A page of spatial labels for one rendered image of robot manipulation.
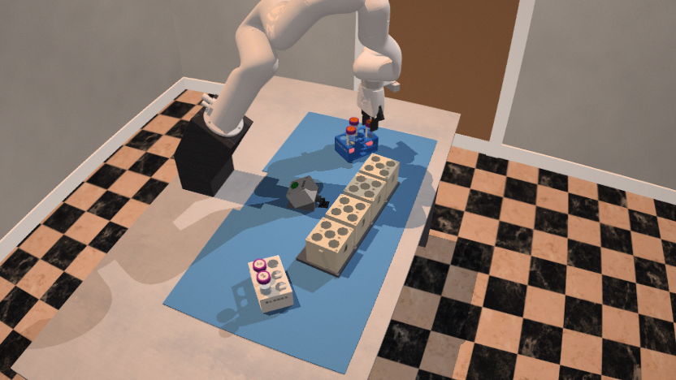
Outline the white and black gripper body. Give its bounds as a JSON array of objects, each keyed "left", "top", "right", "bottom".
[{"left": 357, "top": 81, "right": 384, "bottom": 117}]

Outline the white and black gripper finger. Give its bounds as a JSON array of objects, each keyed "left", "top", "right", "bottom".
[
  {"left": 370, "top": 106, "right": 384, "bottom": 132},
  {"left": 361, "top": 109, "right": 371, "bottom": 125}
]

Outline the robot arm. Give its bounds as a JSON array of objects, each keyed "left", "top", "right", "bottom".
[{"left": 201, "top": 0, "right": 402, "bottom": 137}]

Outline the blue bench mat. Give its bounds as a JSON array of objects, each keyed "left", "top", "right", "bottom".
[{"left": 162, "top": 112, "right": 437, "bottom": 374}]

